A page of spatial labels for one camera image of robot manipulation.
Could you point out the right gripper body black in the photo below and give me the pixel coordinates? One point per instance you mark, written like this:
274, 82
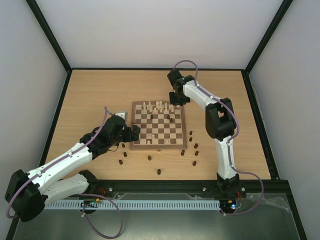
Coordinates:
178, 96

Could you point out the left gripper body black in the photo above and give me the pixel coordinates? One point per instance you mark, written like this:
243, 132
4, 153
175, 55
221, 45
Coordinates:
127, 138

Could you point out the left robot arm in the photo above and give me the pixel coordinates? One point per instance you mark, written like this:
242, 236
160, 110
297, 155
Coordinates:
28, 193

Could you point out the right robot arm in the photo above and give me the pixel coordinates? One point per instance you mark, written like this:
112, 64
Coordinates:
220, 124

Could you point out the wooden chess board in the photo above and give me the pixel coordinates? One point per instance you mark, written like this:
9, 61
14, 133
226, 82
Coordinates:
160, 126

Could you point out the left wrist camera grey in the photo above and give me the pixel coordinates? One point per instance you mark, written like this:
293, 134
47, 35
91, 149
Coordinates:
122, 114

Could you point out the light blue cable duct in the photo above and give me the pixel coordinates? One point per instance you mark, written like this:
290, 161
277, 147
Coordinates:
76, 204

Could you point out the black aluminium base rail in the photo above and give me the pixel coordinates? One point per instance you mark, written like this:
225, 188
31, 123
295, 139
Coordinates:
202, 188

